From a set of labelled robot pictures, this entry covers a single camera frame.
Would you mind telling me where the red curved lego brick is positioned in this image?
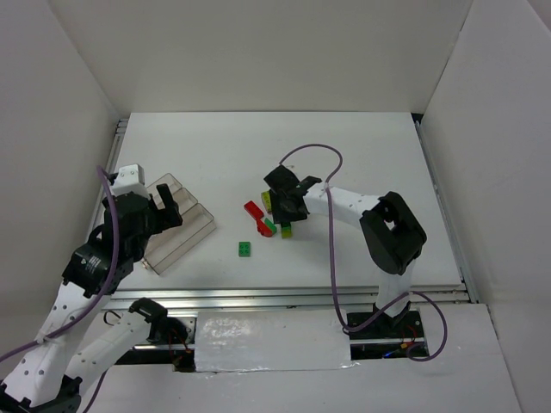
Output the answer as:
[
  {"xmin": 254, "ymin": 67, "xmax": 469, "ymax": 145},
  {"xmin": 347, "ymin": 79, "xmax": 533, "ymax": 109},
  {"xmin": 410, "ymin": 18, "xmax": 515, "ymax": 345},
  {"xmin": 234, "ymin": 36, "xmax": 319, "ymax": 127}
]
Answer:
[{"xmin": 256, "ymin": 219, "xmax": 275, "ymax": 237}]

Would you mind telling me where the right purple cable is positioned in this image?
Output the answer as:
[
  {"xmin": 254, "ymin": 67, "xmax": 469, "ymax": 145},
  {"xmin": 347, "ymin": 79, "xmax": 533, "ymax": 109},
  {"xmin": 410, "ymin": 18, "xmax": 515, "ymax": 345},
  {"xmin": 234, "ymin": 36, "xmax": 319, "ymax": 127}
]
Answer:
[{"xmin": 279, "ymin": 142, "xmax": 449, "ymax": 361}]

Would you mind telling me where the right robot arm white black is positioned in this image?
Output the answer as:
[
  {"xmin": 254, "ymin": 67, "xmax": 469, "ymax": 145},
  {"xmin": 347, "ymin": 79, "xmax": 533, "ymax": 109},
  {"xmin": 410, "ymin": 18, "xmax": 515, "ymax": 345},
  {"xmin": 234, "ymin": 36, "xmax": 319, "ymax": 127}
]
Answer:
[{"xmin": 264, "ymin": 165, "xmax": 427, "ymax": 334}]

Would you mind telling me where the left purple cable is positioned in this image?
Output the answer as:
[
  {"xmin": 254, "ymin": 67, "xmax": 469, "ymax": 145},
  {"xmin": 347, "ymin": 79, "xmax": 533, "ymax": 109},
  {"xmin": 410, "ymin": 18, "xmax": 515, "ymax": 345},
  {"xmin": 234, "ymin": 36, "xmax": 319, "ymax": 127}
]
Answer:
[{"xmin": 0, "ymin": 166, "xmax": 121, "ymax": 361}]

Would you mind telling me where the purple cable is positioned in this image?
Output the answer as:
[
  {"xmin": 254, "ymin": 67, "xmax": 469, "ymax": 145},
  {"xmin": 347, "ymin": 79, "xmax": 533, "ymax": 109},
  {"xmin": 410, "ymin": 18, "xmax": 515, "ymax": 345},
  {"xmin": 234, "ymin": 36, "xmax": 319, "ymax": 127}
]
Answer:
[
  {"xmin": 0, "ymin": 166, "xmax": 121, "ymax": 361},
  {"xmin": 279, "ymin": 142, "xmax": 449, "ymax": 361}
]

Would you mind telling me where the aluminium rail frame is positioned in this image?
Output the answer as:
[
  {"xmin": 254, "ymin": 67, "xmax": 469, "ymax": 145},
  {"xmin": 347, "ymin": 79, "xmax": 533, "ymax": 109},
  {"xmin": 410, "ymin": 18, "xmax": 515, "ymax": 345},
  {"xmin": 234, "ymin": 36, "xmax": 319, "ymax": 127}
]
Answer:
[{"xmin": 109, "ymin": 112, "xmax": 470, "ymax": 312}]

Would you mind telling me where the lime yellow long lego brick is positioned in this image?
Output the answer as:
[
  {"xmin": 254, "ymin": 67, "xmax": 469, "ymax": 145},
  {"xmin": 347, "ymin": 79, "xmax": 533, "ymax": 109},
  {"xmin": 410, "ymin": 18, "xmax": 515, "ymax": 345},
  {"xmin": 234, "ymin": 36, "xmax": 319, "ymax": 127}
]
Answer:
[{"xmin": 261, "ymin": 191, "xmax": 272, "ymax": 214}]

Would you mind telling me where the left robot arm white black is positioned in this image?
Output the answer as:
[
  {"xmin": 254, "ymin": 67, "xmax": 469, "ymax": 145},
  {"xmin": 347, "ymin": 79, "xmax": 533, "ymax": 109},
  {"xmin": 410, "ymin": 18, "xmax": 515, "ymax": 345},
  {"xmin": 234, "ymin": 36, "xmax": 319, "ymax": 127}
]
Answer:
[{"xmin": 1, "ymin": 184, "xmax": 183, "ymax": 412}]

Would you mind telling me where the red flat lego plate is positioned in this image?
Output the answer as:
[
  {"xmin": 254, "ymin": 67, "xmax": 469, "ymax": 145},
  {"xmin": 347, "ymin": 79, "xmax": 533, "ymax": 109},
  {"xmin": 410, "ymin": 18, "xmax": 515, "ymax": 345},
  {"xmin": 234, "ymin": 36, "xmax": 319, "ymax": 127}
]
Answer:
[{"xmin": 244, "ymin": 200, "xmax": 264, "ymax": 220}]

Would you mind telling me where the white tape cover panel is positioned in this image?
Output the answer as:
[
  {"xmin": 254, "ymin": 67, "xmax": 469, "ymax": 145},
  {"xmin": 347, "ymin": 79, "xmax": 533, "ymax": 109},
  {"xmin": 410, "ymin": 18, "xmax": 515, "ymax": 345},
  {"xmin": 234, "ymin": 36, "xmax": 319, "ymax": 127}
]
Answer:
[{"xmin": 195, "ymin": 310, "xmax": 352, "ymax": 373}]

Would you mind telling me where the clear bin near compartment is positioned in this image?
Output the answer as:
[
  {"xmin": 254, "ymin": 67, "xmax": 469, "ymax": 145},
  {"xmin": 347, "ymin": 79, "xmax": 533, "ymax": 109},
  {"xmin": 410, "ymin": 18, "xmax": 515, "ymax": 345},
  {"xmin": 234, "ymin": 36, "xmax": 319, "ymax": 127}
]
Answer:
[{"xmin": 142, "ymin": 203, "xmax": 216, "ymax": 275}]

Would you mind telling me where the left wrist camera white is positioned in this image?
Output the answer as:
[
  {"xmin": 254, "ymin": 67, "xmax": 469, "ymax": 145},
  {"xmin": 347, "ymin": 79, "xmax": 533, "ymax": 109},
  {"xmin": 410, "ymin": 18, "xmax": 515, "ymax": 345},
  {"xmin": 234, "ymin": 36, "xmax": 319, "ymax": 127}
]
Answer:
[{"xmin": 111, "ymin": 163, "xmax": 149, "ymax": 199}]

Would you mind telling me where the green square lego brick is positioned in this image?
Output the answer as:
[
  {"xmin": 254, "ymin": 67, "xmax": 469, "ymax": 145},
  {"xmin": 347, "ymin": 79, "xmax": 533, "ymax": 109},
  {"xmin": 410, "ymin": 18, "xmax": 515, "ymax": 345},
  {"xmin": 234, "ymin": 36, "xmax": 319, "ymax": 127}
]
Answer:
[{"xmin": 238, "ymin": 241, "xmax": 251, "ymax": 257}]

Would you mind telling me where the lime small lego brick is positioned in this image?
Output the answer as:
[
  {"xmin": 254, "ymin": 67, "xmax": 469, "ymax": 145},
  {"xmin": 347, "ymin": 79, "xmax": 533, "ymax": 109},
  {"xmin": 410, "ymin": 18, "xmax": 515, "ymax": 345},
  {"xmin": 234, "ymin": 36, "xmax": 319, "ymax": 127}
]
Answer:
[{"xmin": 280, "ymin": 222, "xmax": 293, "ymax": 239}]

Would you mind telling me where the green curved lego brick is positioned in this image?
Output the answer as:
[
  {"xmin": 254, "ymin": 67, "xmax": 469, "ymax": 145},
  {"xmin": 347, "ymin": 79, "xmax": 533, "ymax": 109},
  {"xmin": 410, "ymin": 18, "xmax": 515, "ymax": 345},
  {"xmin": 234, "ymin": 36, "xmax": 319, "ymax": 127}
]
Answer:
[{"xmin": 264, "ymin": 218, "xmax": 277, "ymax": 233}]

